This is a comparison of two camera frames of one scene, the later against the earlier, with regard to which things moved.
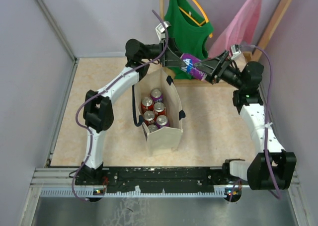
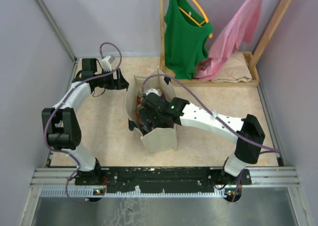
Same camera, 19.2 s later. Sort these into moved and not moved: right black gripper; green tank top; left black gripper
Moved: left black gripper; right black gripper
Not moved: green tank top
